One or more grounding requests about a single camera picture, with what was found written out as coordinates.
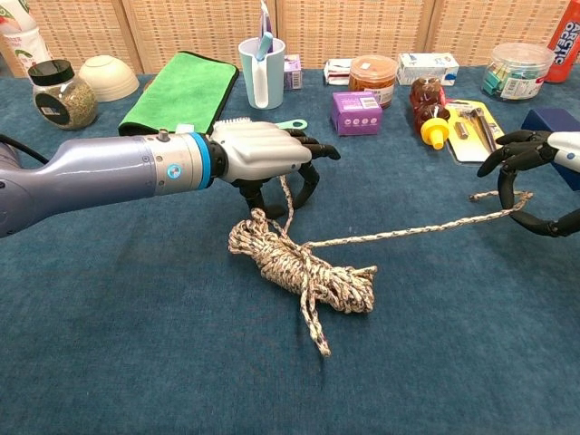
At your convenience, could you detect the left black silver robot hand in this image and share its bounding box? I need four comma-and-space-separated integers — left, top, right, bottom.
208, 120, 342, 218

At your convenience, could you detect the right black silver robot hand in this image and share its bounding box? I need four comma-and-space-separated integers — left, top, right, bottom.
477, 130, 580, 238

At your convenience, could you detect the speckled braided rope bundle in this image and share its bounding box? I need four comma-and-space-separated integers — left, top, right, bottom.
227, 174, 535, 358

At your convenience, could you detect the mint green scrubbing brush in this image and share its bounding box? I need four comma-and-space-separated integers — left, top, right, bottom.
212, 116, 309, 132

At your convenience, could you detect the dark blue rectangular box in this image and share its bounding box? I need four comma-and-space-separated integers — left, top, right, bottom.
520, 107, 580, 191

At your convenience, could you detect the razor in yellow blister pack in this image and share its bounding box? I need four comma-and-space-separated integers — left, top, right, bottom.
444, 99, 522, 164

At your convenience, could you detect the light blue plastic cup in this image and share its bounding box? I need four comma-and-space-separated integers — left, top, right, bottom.
238, 36, 286, 111

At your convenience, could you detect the clear tub of binder clips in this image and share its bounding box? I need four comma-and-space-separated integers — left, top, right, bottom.
480, 43, 556, 102

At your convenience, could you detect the small purple white carton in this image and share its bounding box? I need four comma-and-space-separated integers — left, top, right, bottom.
284, 53, 304, 91

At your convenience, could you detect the green microfibre towel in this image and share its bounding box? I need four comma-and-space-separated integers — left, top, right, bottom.
118, 51, 240, 137

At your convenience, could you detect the blue toothbrush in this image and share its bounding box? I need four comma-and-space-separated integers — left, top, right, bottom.
256, 31, 275, 63

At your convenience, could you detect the purple cardboard box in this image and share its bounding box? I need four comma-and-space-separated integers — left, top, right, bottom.
330, 91, 384, 137

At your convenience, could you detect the white tissue packet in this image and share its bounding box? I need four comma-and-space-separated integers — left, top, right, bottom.
323, 57, 354, 87

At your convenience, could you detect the honey bottle with yellow nozzle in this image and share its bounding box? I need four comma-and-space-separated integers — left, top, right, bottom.
409, 76, 452, 150

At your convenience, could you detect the white purple toothpaste tube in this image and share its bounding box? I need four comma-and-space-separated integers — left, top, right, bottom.
259, 0, 272, 42

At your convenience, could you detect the white blue carton box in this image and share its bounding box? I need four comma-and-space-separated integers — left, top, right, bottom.
396, 52, 460, 87

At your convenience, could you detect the brown jar with orange lid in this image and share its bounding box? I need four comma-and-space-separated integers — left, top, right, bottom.
347, 54, 399, 110

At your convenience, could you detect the bamboo folding screen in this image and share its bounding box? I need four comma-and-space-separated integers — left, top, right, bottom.
0, 0, 580, 78

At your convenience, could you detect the cream upturned bowl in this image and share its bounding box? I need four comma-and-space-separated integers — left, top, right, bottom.
78, 54, 140, 103

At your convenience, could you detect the glass jar with black lid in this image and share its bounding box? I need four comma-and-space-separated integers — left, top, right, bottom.
27, 59, 99, 131

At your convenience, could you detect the blue carpet table cover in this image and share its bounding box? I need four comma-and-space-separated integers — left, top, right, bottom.
0, 65, 580, 435

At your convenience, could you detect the tea bottle with yellow cap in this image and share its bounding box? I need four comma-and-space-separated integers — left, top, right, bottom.
0, 0, 53, 78

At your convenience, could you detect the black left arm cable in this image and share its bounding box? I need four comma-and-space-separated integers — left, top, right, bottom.
0, 133, 49, 165

